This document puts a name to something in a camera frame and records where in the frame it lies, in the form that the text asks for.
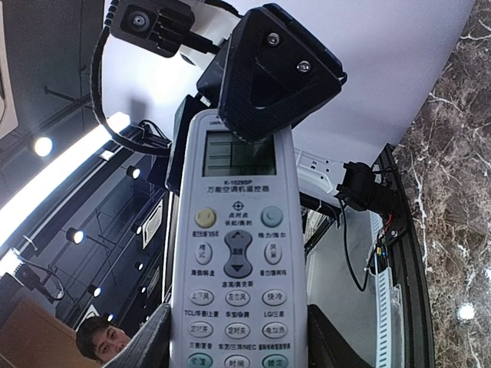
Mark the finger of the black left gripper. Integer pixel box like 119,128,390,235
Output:
165,95,199,194
218,3,344,143

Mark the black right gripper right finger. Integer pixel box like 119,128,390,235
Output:
308,304,371,368

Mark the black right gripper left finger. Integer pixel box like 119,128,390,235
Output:
103,304,171,368

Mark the white air conditioner remote control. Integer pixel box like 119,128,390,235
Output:
170,110,308,367

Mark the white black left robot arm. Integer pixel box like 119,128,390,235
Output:
166,4,397,216

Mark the person face in background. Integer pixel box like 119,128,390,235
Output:
76,316,131,366

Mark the cardboard box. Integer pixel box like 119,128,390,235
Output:
1,298,98,368

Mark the white slotted cable duct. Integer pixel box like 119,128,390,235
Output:
370,212,404,367

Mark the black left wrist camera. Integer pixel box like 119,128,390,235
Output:
105,1,196,58

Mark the black front table rail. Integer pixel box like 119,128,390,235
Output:
376,144,436,367

